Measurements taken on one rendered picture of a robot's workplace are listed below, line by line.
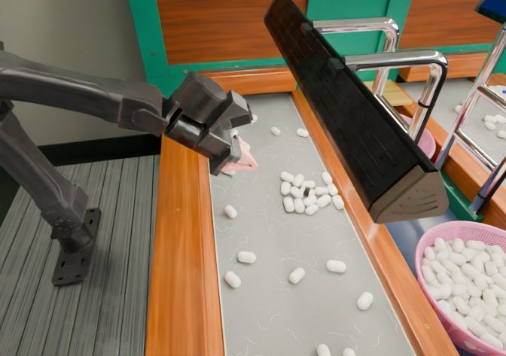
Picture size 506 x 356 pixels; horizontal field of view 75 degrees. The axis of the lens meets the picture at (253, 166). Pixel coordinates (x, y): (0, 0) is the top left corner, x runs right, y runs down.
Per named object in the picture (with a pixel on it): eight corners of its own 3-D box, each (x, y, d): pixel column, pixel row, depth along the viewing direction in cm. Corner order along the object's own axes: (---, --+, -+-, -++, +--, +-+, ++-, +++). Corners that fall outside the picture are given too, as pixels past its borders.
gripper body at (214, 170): (233, 125, 68) (203, 107, 64) (239, 156, 60) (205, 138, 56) (214, 146, 70) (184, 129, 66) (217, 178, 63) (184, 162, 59)
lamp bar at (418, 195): (373, 227, 34) (394, 176, 29) (263, 22, 79) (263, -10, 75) (445, 217, 35) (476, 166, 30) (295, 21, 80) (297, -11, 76)
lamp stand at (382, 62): (304, 253, 73) (339, 63, 44) (284, 190, 88) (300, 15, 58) (384, 241, 76) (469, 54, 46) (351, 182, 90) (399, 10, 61)
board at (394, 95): (311, 114, 100) (311, 110, 99) (298, 89, 111) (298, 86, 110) (411, 104, 104) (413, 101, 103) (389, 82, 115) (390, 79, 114)
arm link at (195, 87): (224, 83, 61) (166, 44, 54) (229, 108, 54) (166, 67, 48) (188, 126, 65) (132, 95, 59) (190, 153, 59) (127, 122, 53)
